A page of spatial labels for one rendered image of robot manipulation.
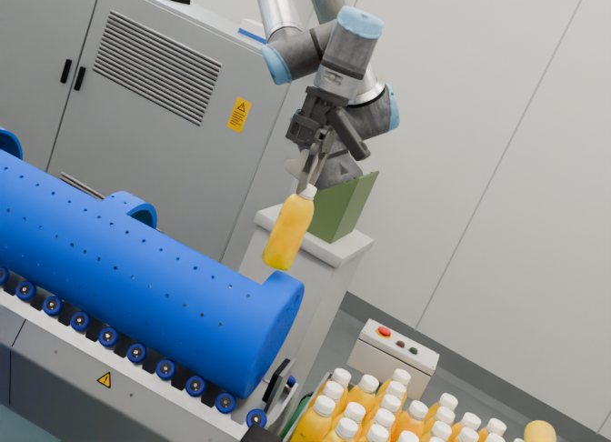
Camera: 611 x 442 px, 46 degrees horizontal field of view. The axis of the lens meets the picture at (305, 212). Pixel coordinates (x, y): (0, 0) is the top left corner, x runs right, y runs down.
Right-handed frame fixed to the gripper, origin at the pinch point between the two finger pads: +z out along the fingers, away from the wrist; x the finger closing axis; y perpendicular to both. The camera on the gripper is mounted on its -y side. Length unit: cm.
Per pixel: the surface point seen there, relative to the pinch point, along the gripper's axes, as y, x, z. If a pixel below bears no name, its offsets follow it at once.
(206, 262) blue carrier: 12.6, 6.7, 22.0
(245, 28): 103, -170, -14
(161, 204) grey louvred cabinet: 109, -159, 76
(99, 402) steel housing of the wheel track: 23, 13, 60
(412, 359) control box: -33, -28, 34
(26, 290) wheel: 49, 12, 46
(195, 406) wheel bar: 3, 10, 52
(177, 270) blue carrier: 16.5, 10.6, 25.0
